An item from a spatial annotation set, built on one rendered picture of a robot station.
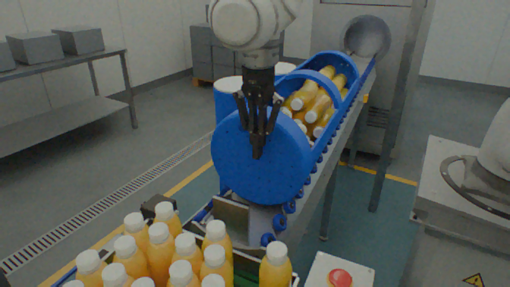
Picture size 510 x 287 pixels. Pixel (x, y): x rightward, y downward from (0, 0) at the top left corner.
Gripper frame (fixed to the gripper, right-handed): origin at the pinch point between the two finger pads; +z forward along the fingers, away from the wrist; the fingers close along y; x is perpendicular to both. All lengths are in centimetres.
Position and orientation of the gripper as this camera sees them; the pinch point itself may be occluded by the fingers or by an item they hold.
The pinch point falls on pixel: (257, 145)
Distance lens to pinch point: 78.3
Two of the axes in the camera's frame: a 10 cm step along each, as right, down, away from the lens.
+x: 4.4, -4.1, 8.0
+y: 9.0, 2.0, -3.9
